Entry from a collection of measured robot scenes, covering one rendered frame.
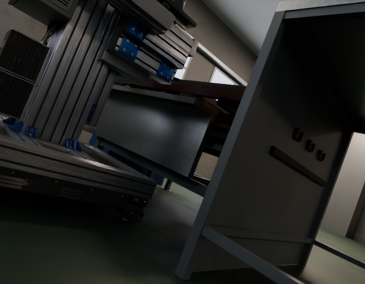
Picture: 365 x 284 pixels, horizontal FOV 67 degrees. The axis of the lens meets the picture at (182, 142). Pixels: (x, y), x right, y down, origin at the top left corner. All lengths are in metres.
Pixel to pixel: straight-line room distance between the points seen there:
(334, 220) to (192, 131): 7.33
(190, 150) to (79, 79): 0.66
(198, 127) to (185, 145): 0.13
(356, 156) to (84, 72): 7.99
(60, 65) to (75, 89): 0.12
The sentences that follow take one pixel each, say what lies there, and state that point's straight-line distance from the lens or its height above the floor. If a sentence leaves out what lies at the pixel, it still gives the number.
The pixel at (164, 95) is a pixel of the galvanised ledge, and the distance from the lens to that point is 1.53.
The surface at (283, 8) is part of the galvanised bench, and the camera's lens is 1.16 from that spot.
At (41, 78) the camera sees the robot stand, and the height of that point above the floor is 0.48.
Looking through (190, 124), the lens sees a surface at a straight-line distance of 1.54.
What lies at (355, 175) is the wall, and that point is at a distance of 8.63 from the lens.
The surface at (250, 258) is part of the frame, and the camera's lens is 0.90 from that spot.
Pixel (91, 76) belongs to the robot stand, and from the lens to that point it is 1.44.
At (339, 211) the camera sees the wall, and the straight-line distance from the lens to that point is 8.57.
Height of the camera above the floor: 0.39
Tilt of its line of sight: 3 degrees up
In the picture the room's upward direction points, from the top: 21 degrees clockwise
